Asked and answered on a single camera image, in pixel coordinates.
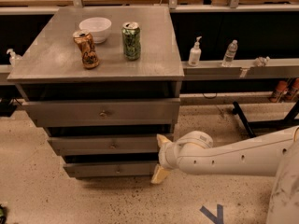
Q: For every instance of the crumpled plastic wrapper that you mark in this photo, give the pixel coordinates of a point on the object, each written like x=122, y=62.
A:
x=261, y=61

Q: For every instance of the grey drawer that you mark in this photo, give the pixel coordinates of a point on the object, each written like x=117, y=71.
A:
x=75, y=113
x=104, y=144
x=99, y=169

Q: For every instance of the crushed gold soda can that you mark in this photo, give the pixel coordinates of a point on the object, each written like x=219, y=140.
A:
x=85, y=43

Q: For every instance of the grey bottom drawer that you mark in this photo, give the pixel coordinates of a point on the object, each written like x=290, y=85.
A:
x=99, y=169

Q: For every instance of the green soda can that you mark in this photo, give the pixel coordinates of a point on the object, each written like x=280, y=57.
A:
x=131, y=40

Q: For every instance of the white bowl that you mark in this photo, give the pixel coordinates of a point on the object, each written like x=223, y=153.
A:
x=99, y=28

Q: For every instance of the clear plastic water bottle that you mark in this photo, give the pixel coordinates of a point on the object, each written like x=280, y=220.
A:
x=230, y=54

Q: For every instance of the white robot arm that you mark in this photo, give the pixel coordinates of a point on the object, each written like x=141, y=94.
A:
x=274, y=154

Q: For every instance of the grey drawer cabinet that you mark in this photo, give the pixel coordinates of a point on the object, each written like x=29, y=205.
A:
x=103, y=82

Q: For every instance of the grey metal rail shelf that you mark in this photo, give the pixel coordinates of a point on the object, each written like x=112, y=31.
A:
x=242, y=69

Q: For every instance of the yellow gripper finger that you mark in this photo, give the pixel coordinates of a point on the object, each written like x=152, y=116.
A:
x=160, y=174
x=162, y=140

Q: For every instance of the black metal stand leg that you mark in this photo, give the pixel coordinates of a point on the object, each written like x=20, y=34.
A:
x=280, y=124

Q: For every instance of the clear pump sanitizer bottle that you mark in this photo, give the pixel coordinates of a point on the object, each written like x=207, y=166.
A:
x=13, y=56

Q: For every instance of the grey top drawer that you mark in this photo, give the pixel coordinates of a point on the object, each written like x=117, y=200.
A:
x=75, y=113

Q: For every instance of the white pump lotion bottle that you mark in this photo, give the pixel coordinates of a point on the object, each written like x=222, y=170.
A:
x=195, y=53

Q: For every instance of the orange spray bottle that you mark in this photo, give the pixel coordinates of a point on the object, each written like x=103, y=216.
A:
x=278, y=91
x=292, y=90

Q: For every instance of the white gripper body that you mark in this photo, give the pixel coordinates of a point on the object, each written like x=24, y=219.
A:
x=165, y=157

